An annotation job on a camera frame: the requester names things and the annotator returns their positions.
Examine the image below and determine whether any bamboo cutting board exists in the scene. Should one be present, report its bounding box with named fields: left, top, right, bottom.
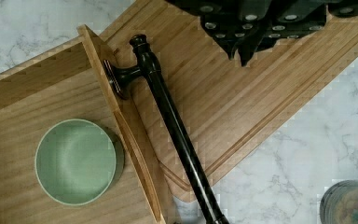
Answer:
left=98, top=0, right=358, bottom=203

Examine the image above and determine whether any green bowl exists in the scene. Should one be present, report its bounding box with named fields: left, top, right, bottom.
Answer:
left=34, top=119, right=125, bottom=206

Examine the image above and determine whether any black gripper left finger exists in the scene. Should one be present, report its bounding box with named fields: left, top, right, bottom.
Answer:
left=166, top=0, right=272, bottom=60

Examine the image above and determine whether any wooden drawer with black handle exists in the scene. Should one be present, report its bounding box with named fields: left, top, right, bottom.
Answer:
left=0, top=24, right=231, bottom=224

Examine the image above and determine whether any glass jar with contents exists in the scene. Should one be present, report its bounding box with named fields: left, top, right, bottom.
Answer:
left=320, top=180, right=358, bottom=224

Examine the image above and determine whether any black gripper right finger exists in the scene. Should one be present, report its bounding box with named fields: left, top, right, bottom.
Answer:
left=238, top=0, right=358, bottom=66

